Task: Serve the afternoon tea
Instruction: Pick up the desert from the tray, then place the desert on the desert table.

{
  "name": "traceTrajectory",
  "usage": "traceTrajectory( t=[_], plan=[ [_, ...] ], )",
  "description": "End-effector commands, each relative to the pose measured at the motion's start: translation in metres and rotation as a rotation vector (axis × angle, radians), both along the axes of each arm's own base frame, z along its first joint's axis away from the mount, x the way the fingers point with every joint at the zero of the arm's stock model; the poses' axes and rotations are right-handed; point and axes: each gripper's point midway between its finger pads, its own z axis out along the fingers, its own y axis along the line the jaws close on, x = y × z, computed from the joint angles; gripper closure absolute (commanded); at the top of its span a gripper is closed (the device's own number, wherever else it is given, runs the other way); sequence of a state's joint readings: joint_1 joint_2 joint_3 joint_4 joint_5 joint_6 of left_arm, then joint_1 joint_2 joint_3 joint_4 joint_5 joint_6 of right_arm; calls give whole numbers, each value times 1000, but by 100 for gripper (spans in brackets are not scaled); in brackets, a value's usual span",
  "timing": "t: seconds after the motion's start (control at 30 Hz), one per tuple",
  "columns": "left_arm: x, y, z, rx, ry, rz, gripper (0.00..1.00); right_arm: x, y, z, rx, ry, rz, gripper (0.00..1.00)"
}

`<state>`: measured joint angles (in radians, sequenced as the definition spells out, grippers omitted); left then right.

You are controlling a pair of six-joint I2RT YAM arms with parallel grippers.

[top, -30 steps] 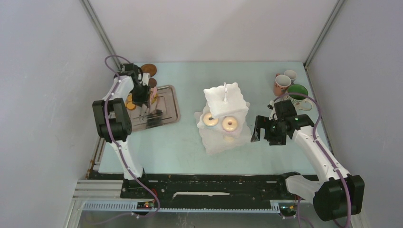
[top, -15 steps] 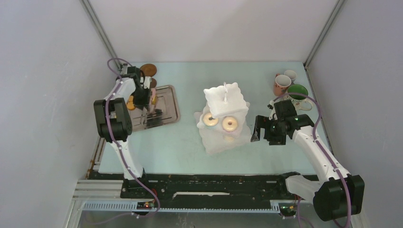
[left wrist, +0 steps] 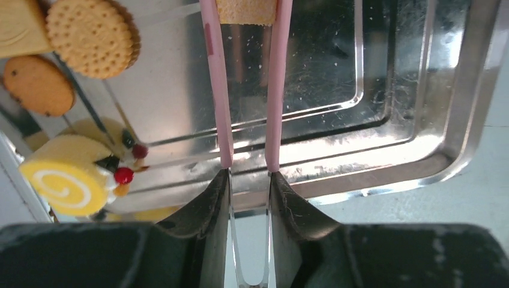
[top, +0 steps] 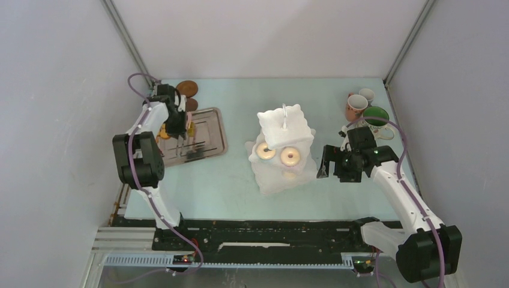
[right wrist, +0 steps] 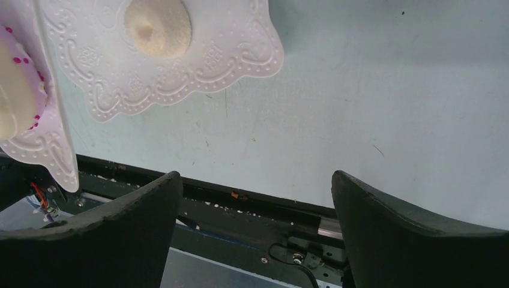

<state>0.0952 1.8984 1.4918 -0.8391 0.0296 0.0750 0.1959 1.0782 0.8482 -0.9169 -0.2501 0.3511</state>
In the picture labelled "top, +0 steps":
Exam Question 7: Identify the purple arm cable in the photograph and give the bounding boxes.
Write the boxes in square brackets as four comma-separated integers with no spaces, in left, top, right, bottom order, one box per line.
[127,73,204,277]
[346,116,446,288]

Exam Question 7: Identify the darkest brown round coaster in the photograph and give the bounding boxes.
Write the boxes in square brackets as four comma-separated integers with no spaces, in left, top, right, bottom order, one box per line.
[185,98,199,112]

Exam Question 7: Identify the white frosted donut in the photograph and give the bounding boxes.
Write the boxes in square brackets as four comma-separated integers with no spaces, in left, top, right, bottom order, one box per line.
[280,147,301,167]

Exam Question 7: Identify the small white cup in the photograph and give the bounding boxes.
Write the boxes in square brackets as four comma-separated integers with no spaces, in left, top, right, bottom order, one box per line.
[358,88,376,106]

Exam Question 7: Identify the small orange round cookie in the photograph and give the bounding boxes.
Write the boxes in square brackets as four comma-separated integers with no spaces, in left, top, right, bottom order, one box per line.
[157,124,171,140]

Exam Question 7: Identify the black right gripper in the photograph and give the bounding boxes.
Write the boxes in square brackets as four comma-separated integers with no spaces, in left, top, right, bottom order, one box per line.
[316,145,363,183]

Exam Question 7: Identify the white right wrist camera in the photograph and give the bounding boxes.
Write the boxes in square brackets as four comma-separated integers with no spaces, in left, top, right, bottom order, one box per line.
[339,125,352,152]

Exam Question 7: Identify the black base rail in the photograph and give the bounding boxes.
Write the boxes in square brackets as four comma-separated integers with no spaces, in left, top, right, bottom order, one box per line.
[152,220,375,265]

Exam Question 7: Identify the green-inside floral mug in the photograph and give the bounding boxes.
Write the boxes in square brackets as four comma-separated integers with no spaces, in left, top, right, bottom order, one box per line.
[357,106,396,140]

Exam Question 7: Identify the white three-tier cake stand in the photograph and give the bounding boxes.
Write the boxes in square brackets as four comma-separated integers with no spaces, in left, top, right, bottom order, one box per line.
[245,104,318,195]

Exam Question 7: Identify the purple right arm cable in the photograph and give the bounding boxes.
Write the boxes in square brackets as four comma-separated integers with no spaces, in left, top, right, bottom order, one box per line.
[346,116,446,288]

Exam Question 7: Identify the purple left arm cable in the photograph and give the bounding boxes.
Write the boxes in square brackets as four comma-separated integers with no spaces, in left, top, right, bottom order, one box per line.
[127,73,204,277]

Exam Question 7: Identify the white chocolate-hole donut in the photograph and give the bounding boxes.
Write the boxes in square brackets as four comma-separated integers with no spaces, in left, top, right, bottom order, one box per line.
[255,142,276,160]

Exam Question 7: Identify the pink mug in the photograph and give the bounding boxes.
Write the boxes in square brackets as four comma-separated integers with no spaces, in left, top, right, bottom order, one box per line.
[345,94,369,122]

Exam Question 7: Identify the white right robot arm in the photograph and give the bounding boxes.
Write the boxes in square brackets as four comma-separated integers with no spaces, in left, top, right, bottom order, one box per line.
[316,126,463,283]

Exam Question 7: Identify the metal serving tray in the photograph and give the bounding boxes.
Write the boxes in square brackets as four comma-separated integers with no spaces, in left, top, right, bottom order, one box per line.
[158,107,227,167]

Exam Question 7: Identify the yellow cake with berries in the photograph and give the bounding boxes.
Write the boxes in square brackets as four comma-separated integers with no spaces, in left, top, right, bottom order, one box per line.
[187,121,196,137]

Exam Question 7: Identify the pink-tipped metal tongs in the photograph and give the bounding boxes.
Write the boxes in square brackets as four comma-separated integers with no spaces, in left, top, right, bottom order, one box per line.
[179,112,196,155]

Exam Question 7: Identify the dark brown round coaster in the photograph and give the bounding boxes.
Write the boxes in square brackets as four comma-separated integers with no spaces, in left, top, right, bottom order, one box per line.
[176,80,199,98]

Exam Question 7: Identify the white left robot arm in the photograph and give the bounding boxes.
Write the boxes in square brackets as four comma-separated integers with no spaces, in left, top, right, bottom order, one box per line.
[112,84,190,250]

